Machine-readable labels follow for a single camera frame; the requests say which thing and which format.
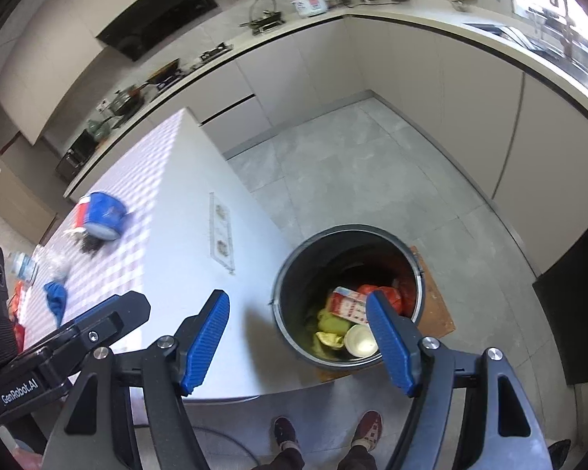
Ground blue cloth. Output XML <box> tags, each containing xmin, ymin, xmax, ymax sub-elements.
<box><xmin>43</xmin><ymin>280</ymin><xmax>68</xmax><ymax>326</ymax></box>

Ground kitchen sink with faucet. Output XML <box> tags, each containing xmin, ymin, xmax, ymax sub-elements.
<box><xmin>463</xmin><ymin>5</ymin><xmax>588</xmax><ymax>101</ymax></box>

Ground grey floor cable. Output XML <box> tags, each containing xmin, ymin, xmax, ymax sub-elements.
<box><xmin>132</xmin><ymin>421</ymin><xmax>263</xmax><ymax>470</ymax></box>

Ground person's left leg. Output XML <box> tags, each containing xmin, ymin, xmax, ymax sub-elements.
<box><xmin>260</xmin><ymin>443</ymin><xmax>305</xmax><ymax>470</ymax></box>

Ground milk carton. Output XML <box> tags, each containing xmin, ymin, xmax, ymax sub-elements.
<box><xmin>327</xmin><ymin>286</ymin><xmax>370</xmax><ymax>325</ymax></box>

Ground person's right leg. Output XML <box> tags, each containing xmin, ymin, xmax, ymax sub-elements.
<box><xmin>338</xmin><ymin>443</ymin><xmax>378</xmax><ymax>470</ymax></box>

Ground beige tall cabinet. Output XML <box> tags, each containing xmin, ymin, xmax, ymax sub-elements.
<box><xmin>0</xmin><ymin>134</ymin><xmax>58</xmax><ymax>242</ymax></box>

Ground white rice cooker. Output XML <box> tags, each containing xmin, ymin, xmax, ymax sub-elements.
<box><xmin>288</xmin><ymin>0</ymin><xmax>330</xmax><ymax>18</ymax></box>

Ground person's left shoe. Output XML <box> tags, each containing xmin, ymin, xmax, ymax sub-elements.
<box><xmin>273</xmin><ymin>416</ymin><xmax>299</xmax><ymax>451</ymax></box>

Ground pink checked tablecloth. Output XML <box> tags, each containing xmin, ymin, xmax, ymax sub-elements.
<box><xmin>17</xmin><ymin>108</ymin><xmax>211</xmax><ymax>348</ymax></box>

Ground black gas stove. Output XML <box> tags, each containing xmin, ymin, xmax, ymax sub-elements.
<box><xmin>152</xmin><ymin>42</ymin><xmax>233</xmax><ymax>90</ymax></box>

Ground black trash bin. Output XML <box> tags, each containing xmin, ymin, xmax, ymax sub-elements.
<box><xmin>273</xmin><ymin>224</ymin><xmax>426</xmax><ymax>370</ymax></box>

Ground wok with glass lid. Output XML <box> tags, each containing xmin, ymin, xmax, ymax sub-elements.
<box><xmin>105</xmin><ymin>85</ymin><xmax>145</xmax><ymax>116</ymax></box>

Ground kitchen counter with cabinets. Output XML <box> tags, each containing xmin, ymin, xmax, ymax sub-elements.
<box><xmin>61</xmin><ymin>0</ymin><xmax>588</xmax><ymax>280</ymax></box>

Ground white tub with blue label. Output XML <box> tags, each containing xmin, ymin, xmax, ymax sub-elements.
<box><xmin>5</xmin><ymin>252</ymin><xmax>39</xmax><ymax>285</ymax></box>

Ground black microwave oven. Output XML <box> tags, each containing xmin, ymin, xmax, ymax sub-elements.
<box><xmin>55</xmin><ymin>130</ymin><xmax>96</xmax><ymax>182</ymax></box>

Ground clear plastic bag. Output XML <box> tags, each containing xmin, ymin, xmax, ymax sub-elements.
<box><xmin>34</xmin><ymin>245</ymin><xmax>72</xmax><ymax>280</ymax></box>

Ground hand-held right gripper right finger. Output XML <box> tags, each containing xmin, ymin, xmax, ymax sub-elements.
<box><xmin>366</xmin><ymin>290</ymin><xmax>554</xmax><ymax>470</ymax></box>

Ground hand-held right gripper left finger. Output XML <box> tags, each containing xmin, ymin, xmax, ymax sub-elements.
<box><xmin>42</xmin><ymin>289</ymin><xmax>231</xmax><ymax>470</ymax></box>

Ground beige wall cabinets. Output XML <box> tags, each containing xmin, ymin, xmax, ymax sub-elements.
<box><xmin>0</xmin><ymin>0</ymin><xmax>187</xmax><ymax>145</ymax></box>

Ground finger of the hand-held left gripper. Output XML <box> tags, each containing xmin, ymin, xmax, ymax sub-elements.
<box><xmin>71</xmin><ymin>290</ymin><xmax>152</xmax><ymax>340</ymax></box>
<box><xmin>17</xmin><ymin>313</ymin><xmax>119</xmax><ymax>369</ymax></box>

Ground person's shoe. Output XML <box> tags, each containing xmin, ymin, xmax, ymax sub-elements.
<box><xmin>273</xmin><ymin>416</ymin><xmax>299</xmax><ymax>451</ymax></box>
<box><xmin>350</xmin><ymin>411</ymin><xmax>384</xmax><ymax>451</ymax></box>

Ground white kitchen island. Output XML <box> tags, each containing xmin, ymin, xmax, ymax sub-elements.
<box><xmin>122</xmin><ymin>108</ymin><xmax>297</xmax><ymax>402</ymax></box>

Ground person's right shoe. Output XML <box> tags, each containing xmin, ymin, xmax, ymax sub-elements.
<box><xmin>350</xmin><ymin>411</ymin><xmax>384</xmax><ymax>451</ymax></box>

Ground frying pan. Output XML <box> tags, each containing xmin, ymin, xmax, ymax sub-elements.
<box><xmin>127</xmin><ymin>71</ymin><xmax>177</xmax><ymax>99</ymax></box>

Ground black built-in appliance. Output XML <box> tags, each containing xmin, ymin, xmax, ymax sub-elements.
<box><xmin>532</xmin><ymin>210</ymin><xmax>588</xmax><ymax>385</ymax></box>

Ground yellow cloth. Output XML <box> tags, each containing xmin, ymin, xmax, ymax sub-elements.
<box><xmin>315</xmin><ymin>330</ymin><xmax>346</xmax><ymax>352</ymax></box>

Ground black range hood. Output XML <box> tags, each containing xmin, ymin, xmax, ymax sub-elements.
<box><xmin>95</xmin><ymin>0</ymin><xmax>220</xmax><ymax>62</ymax></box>

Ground blue paper cup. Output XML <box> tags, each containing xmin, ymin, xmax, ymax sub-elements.
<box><xmin>345</xmin><ymin>324</ymin><xmax>379</xmax><ymax>357</ymax></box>

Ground person's leg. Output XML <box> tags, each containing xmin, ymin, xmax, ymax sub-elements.
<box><xmin>260</xmin><ymin>443</ymin><xmax>305</xmax><ymax>470</ymax></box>
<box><xmin>338</xmin><ymin>443</ymin><xmax>378</xmax><ymax>470</ymax></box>

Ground window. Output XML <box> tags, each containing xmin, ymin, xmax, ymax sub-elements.
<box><xmin>510</xmin><ymin>0</ymin><xmax>588</xmax><ymax>74</ymax></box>

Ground island socket panel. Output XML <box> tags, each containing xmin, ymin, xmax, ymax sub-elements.
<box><xmin>208</xmin><ymin>191</ymin><xmax>238</xmax><ymax>275</ymax></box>

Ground dark scouring ball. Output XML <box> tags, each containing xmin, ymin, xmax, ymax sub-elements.
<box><xmin>76</xmin><ymin>232</ymin><xmax>103</xmax><ymax>255</ymax></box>

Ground orange plastic bag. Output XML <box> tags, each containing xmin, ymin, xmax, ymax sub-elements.
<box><xmin>358</xmin><ymin>279</ymin><xmax>417</xmax><ymax>316</ymax></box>

